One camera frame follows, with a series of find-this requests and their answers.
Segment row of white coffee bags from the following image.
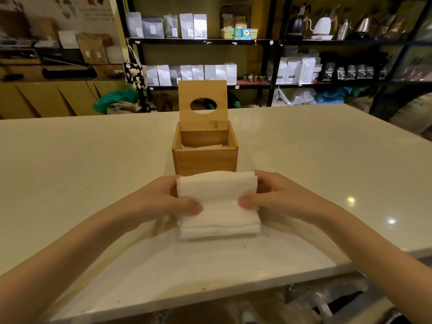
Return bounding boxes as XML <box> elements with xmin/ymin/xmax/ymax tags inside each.
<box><xmin>146</xmin><ymin>63</ymin><xmax>238</xmax><ymax>87</ymax></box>

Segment beige sack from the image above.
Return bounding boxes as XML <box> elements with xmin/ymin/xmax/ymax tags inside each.
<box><xmin>388</xmin><ymin>92</ymin><xmax>432</xmax><ymax>140</ymax></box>

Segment person's right hand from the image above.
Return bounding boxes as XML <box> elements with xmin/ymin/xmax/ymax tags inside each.
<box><xmin>238</xmin><ymin>170</ymin><xmax>327</xmax><ymax>227</ymax></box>

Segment steel kettle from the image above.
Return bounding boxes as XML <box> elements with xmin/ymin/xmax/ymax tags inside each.
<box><xmin>353</xmin><ymin>16</ymin><xmax>373</xmax><ymax>40</ymax></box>

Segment person's left forearm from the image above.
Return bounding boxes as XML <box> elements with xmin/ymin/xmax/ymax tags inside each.
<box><xmin>0</xmin><ymin>196</ymin><xmax>144</xmax><ymax>324</ymax></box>

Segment white plastic bag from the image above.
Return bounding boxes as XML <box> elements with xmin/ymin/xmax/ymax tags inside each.
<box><xmin>271</xmin><ymin>88</ymin><xmax>318</xmax><ymax>107</ymax></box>

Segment black sealing machine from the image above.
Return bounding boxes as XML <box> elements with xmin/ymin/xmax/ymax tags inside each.
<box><xmin>41</xmin><ymin>56</ymin><xmax>99</xmax><ymax>80</ymax></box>

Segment black kettle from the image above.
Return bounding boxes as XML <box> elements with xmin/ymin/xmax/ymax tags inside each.
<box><xmin>288</xmin><ymin>6</ymin><xmax>307</xmax><ymax>41</ymax></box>

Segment yellow flat box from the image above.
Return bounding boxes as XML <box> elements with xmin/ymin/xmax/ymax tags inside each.
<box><xmin>221</xmin><ymin>28</ymin><xmax>259</xmax><ymax>40</ymax></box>

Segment steel milk pitcher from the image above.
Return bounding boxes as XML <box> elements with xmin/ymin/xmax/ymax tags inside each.
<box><xmin>337</xmin><ymin>19</ymin><xmax>352</xmax><ymax>41</ymax></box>

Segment wall poster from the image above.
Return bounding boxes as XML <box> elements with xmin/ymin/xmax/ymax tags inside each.
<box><xmin>0</xmin><ymin>0</ymin><xmax>118</xmax><ymax>48</ymax></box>

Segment person's left hand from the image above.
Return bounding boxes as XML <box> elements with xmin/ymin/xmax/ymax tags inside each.
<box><xmin>134</xmin><ymin>175</ymin><xmax>204</xmax><ymax>230</ymax></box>

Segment blue plastic bag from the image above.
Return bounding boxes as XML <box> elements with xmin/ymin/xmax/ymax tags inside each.
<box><xmin>315</xmin><ymin>86</ymin><xmax>353</xmax><ymax>105</ymax></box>

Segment clear plastic sheet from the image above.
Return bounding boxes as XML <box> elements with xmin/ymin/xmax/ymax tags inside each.
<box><xmin>283</xmin><ymin>273</ymin><xmax>375</xmax><ymax>324</ymax></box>

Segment white gooseneck kettle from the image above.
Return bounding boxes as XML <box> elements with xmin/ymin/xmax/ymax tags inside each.
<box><xmin>304</xmin><ymin>17</ymin><xmax>334</xmax><ymax>41</ymax></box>

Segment green plastic bag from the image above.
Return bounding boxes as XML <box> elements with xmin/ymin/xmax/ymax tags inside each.
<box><xmin>92</xmin><ymin>88</ymin><xmax>140</xmax><ymax>115</ymax></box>

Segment stack of white paper napkins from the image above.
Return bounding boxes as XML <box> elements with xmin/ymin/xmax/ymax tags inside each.
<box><xmin>176</xmin><ymin>171</ymin><xmax>262</xmax><ymax>240</ymax></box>

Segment brown paper bags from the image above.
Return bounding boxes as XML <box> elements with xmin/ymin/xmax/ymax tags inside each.
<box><xmin>76</xmin><ymin>32</ymin><xmax>115</xmax><ymax>65</ymax></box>

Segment silver coffee bag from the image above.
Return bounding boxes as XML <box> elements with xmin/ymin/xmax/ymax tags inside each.
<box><xmin>127</xmin><ymin>12</ymin><xmax>144</xmax><ymax>39</ymax></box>
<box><xmin>193</xmin><ymin>14</ymin><xmax>208</xmax><ymax>39</ymax></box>
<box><xmin>142</xmin><ymin>17</ymin><xmax>165</xmax><ymax>39</ymax></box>
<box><xmin>179</xmin><ymin>13</ymin><xmax>194</xmax><ymax>39</ymax></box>
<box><xmin>164</xmin><ymin>14</ymin><xmax>179</xmax><ymax>39</ymax></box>

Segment group of tall white bags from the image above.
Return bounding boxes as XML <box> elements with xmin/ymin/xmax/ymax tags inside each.
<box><xmin>275</xmin><ymin>56</ymin><xmax>323</xmax><ymax>85</ymax></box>

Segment person's right forearm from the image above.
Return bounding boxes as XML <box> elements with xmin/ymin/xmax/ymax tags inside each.
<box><xmin>317</xmin><ymin>202</ymin><xmax>432</xmax><ymax>316</ymax></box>

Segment hanging bear toy card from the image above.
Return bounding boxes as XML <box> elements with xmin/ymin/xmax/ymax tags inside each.
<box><xmin>122</xmin><ymin>61</ymin><xmax>148</xmax><ymax>90</ymax></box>

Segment wooden cabinet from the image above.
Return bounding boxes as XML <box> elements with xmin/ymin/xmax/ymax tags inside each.
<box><xmin>0</xmin><ymin>79</ymin><xmax>130</xmax><ymax>120</ymax></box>

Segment black metal shelf unit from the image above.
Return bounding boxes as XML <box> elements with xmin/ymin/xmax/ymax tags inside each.
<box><xmin>116</xmin><ymin>0</ymin><xmax>282</xmax><ymax>112</ymax></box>
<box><xmin>268</xmin><ymin>0</ymin><xmax>432</xmax><ymax>108</ymax></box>

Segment wooden napkin box with lid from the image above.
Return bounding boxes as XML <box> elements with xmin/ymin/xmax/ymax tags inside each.
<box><xmin>171</xmin><ymin>80</ymin><xmax>239</xmax><ymax>177</ymax></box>

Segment row of black coffee bags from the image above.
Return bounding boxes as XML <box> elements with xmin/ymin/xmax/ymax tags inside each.
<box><xmin>320</xmin><ymin>61</ymin><xmax>389</xmax><ymax>82</ymax></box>

